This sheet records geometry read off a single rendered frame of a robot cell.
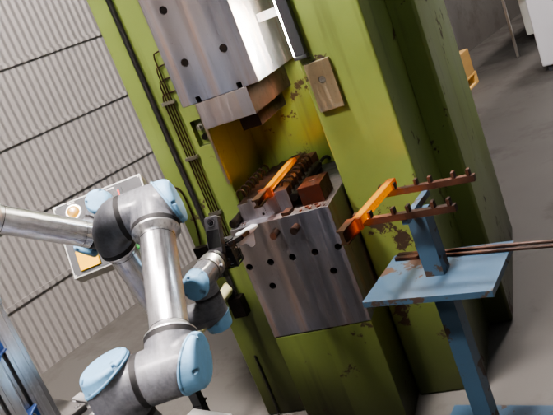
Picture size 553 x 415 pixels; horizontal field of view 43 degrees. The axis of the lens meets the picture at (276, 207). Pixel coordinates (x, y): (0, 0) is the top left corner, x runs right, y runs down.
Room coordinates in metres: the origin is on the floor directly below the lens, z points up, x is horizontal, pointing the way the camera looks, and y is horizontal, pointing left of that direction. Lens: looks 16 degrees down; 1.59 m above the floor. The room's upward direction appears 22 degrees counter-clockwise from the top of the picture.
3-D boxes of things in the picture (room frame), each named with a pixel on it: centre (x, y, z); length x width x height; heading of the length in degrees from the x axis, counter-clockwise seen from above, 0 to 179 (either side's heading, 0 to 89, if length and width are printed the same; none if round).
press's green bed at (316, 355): (2.54, -0.10, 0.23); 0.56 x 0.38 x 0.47; 156
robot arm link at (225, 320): (1.80, 0.28, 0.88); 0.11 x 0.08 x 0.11; 83
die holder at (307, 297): (2.54, -0.10, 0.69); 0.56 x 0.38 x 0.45; 156
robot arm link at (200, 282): (1.80, 0.27, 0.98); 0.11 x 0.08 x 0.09; 155
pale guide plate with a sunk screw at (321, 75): (2.35, -0.30, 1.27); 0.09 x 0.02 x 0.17; 66
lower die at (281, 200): (2.55, -0.05, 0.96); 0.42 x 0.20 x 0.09; 156
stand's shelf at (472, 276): (1.94, -0.38, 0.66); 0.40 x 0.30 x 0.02; 54
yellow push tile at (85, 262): (2.39, 0.68, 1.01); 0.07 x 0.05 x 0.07; 91
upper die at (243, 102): (2.55, -0.05, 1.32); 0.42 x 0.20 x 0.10; 156
